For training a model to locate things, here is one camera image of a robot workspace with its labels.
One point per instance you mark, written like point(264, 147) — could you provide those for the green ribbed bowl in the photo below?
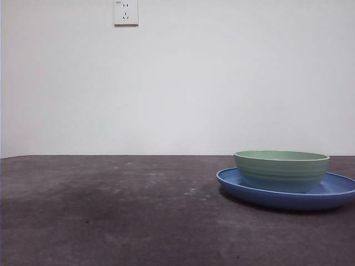
point(280, 171)

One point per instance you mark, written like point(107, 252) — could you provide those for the blue plate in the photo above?
point(277, 199)

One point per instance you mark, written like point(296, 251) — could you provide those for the white wall socket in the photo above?
point(126, 14)

